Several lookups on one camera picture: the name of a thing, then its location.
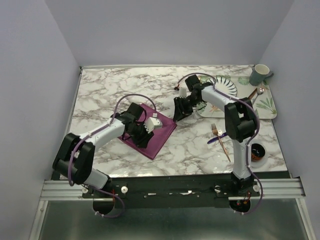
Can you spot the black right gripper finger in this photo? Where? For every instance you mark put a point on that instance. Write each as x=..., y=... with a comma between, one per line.
x=177, y=110
x=186, y=112

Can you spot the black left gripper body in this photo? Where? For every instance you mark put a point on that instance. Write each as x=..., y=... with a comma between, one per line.
x=139, y=135

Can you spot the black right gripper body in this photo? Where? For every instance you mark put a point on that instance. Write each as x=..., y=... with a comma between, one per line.
x=188, y=103

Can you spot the purple satin napkin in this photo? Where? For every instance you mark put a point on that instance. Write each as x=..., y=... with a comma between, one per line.
x=161, y=135

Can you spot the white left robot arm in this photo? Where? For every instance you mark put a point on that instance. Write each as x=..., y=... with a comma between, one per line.
x=75, y=156

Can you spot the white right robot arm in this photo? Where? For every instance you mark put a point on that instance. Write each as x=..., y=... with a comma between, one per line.
x=241, y=123

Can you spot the rose gold fork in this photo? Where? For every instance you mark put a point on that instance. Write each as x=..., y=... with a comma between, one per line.
x=215, y=132

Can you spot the striped white blue plate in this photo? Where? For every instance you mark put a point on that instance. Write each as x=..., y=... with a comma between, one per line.
x=225, y=85

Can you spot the leaf pattern serving tray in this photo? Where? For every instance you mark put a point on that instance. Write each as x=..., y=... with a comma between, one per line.
x=264, y=105

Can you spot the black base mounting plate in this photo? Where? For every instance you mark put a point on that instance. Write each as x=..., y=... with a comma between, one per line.
x=176, y=202

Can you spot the silver spoon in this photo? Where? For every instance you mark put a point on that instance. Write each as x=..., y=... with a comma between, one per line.
x=259, y=92

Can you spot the grey green mug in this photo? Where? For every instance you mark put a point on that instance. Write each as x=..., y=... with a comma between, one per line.
x=259, y=73

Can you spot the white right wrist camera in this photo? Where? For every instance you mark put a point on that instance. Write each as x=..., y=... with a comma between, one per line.
x=182, y=92

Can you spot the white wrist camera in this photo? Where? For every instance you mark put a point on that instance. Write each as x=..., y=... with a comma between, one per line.
x=152, y=123
x=182, y=92

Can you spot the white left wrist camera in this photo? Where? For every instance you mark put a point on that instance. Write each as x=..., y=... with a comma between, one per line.
x=152, y=123

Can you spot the purple handled knife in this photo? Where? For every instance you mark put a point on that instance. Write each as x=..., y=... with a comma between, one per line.
x=217, y=137

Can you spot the brown handled knife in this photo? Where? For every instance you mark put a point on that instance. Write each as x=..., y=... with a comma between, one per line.
x=252, y=94

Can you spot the round table cable hole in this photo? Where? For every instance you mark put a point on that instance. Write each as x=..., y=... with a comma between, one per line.
x=259, y=155

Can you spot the aluminium frame rail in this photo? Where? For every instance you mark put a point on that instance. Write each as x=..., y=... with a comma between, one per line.
x=285, y=188

